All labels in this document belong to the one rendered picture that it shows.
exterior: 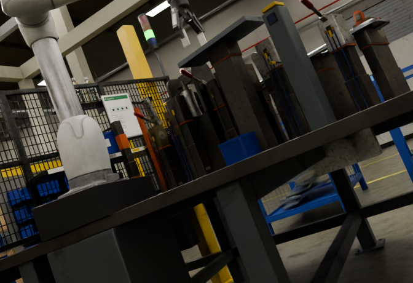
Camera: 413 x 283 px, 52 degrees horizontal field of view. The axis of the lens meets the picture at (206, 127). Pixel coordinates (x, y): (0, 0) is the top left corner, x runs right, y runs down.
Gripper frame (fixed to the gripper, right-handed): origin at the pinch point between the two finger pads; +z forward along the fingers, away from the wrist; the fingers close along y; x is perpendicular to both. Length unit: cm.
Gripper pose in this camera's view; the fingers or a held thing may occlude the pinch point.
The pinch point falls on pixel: (195, 45)
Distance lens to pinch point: 173.5
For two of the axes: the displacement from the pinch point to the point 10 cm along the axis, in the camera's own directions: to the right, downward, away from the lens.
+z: 3.7, 9.2, -1.3
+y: 5.3, -0.9, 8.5
